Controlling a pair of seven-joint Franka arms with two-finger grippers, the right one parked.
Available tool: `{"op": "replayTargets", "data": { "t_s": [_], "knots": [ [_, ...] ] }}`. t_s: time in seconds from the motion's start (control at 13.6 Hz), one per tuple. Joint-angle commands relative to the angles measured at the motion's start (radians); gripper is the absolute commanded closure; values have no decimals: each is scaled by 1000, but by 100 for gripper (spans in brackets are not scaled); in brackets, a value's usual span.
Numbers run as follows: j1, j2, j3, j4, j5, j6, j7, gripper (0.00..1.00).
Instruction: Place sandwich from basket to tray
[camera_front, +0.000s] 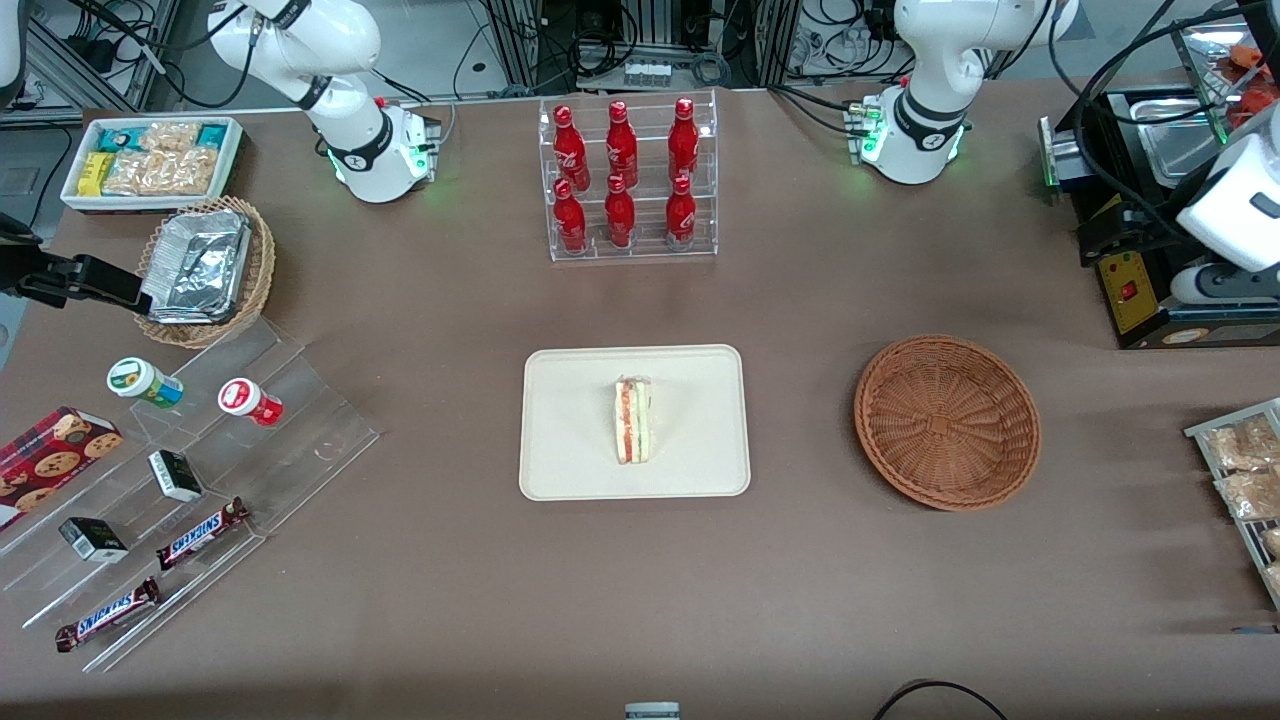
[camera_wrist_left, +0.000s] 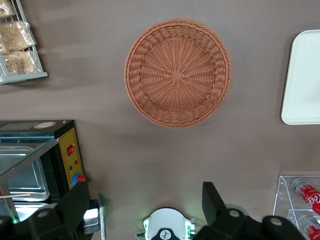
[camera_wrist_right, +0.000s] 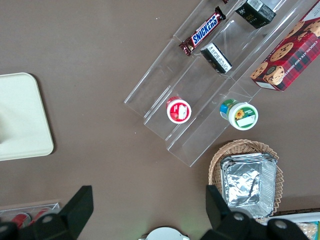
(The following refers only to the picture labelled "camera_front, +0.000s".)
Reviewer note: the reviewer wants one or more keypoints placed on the silver foil container stack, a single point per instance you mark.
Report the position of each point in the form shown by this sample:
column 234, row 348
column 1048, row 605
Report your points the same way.
column 200, row 265

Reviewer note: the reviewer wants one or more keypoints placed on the teal snack packet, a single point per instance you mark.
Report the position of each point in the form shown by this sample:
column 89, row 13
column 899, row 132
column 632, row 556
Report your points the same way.
column 118, row 138
column 212, row 135

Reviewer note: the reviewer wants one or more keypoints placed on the small grey device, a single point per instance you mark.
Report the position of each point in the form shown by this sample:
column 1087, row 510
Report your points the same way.
column 652, row 711

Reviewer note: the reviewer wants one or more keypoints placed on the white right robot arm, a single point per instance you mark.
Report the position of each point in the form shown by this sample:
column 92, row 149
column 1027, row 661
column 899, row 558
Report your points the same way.
column 370, row 150

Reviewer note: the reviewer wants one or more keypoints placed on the white plastic snack bin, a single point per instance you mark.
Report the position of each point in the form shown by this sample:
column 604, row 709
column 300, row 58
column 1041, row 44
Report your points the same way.
column 140, row 203

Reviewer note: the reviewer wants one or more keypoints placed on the cream rectangular serving tray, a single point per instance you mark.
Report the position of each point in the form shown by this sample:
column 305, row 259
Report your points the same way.
column 570, row 420

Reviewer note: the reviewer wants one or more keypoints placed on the red tartan cookie box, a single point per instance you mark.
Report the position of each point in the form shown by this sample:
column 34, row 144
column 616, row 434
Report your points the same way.
column 55, row 460

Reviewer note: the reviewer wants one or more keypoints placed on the light wicker basket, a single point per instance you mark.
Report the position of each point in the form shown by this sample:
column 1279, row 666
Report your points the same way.
column 262, row 280

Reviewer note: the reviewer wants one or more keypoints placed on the brown round wicker basket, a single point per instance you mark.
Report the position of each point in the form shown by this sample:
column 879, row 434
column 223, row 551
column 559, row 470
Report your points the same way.
column 945, row 425

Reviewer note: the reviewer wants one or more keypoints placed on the small black carton box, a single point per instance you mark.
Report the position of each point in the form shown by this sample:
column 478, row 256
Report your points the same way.
column 93, row 540
column 176, row 476

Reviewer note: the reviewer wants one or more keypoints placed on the black food warmer cabinet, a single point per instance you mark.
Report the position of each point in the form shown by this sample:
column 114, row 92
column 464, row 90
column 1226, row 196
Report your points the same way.
column 1230, row 325

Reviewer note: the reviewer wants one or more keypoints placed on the clear acrylic bottle rack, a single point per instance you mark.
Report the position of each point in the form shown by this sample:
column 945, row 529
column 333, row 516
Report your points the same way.
column 645, row 250

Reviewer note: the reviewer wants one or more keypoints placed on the green lid sunflower cup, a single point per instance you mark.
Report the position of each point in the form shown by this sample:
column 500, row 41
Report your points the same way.
column 140, row 380

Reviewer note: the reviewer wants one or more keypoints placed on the red lid yogurt cup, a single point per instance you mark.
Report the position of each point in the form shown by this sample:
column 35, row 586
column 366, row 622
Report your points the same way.
column 248, row 400

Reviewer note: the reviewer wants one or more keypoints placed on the clear bag of snacks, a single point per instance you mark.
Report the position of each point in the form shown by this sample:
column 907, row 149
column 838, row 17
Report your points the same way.
column 1275, row 578
column 1255, row 495
column 1272, row 540
column 1245, row 445

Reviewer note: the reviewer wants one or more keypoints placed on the small blue strip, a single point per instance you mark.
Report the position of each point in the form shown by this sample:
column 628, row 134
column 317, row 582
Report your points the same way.
column 1255, row 630

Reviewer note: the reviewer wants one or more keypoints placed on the small clear cracker bag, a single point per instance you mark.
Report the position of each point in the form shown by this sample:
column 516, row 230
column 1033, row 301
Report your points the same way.
column 170, row 135

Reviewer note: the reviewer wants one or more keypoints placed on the white power strip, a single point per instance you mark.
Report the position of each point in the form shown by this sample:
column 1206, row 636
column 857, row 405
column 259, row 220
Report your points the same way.
column 647, row 73

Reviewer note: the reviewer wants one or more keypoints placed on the triangle sandwich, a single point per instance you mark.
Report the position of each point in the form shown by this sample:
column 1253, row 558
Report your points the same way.
column 633, row 420

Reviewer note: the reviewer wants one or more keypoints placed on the clear acrylic tiered stand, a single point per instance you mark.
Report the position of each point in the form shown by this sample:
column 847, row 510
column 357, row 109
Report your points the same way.
column 300, row 440

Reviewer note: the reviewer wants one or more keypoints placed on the Snickers chocolate bar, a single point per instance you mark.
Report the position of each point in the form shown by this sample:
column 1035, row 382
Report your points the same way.
column 200, row 535
column 108, row 615

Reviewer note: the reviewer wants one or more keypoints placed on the large clear cracker bag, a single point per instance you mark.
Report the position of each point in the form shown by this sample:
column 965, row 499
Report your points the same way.
column 165, row 172

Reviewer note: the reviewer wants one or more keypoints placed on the red cola bottle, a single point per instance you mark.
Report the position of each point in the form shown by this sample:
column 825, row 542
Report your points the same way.
column 621, row 145
column 620, row 215
column 680, row 212
column 570, row 150
column 571, row 220
column 683, row 140

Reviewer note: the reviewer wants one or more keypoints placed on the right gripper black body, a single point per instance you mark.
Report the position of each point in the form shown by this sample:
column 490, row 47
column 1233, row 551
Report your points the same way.
column 38, row 277

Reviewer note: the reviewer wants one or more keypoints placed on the yellow emergency stop control box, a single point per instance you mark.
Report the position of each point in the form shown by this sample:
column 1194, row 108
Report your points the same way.
column 1130, row 295

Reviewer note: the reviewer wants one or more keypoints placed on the yellow snack packet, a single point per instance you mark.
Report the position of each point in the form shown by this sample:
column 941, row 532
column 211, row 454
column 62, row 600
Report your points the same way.
column 95, row 175

